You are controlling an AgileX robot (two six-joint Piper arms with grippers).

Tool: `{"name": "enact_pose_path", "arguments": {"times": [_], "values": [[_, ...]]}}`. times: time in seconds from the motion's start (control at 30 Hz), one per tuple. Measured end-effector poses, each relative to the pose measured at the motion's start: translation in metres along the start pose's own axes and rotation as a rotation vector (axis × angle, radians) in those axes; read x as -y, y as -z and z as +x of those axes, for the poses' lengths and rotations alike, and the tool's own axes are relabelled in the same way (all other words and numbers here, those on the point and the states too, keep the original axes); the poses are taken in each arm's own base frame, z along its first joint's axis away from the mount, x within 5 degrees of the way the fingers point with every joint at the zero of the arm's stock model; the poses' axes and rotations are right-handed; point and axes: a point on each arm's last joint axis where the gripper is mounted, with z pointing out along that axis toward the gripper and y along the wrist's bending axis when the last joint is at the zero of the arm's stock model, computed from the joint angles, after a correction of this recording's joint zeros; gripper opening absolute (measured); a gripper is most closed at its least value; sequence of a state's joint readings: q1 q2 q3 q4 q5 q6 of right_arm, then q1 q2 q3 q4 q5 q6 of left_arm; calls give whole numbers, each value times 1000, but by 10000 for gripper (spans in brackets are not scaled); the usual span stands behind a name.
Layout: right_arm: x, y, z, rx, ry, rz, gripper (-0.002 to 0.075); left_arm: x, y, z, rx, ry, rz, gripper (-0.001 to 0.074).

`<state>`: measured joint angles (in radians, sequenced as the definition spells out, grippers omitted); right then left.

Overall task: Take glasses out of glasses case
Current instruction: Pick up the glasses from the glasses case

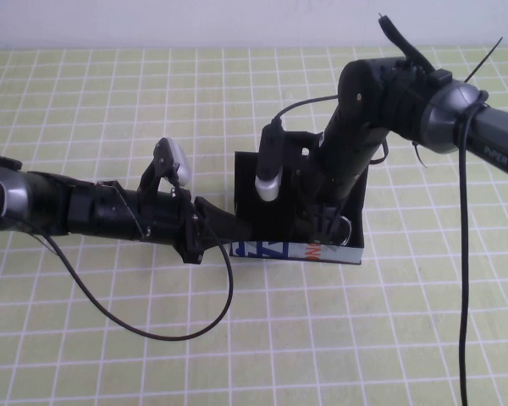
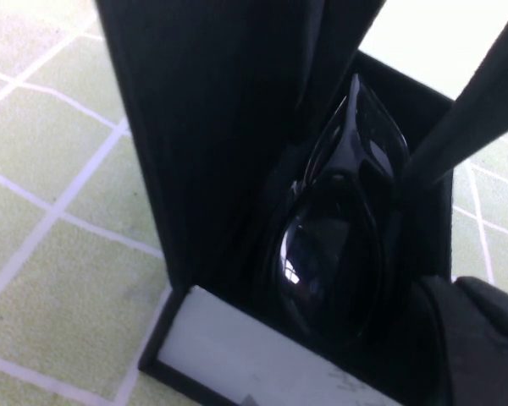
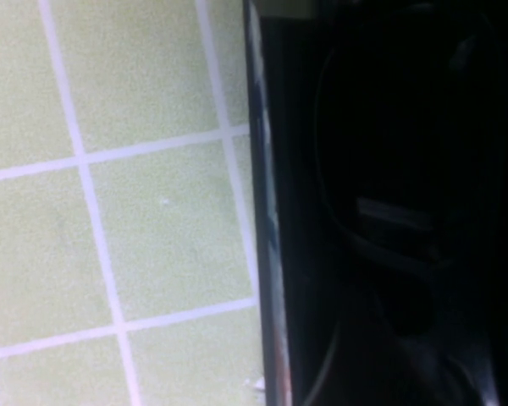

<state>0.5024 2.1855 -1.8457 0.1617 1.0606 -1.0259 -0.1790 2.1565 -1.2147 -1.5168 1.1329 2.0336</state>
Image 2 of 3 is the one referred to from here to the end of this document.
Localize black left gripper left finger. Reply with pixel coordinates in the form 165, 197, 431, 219
422, 273, 508, 406

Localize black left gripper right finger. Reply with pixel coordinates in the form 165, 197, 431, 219
456, 274, 508, 353

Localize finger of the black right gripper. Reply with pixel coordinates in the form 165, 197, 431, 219
293, 0, 387, 114
400, 0, 508, 188

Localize black glasses case printed side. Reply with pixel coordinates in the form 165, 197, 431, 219
93, 0, 465, 406

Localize black frame glasses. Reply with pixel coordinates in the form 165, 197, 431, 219
274, 73, 410, 340

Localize green white-grid tablecloth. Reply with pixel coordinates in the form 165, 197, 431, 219
0, 0, 508, 406

